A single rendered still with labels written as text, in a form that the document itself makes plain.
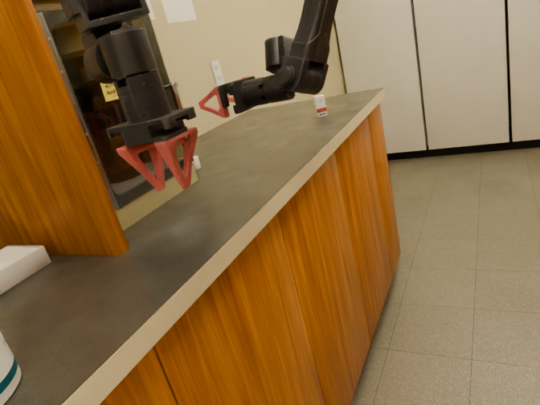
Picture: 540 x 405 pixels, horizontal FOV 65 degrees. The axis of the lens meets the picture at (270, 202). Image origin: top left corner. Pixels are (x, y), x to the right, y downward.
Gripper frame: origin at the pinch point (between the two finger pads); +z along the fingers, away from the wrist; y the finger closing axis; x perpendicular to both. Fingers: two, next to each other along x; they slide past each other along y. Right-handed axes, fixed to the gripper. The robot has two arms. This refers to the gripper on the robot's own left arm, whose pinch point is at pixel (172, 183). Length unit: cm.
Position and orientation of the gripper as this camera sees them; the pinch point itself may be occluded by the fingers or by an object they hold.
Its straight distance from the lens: 59.4
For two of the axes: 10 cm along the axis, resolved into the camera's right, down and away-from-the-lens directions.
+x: -4.2, 4.1, -8.1
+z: 2.4, 9.1, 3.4
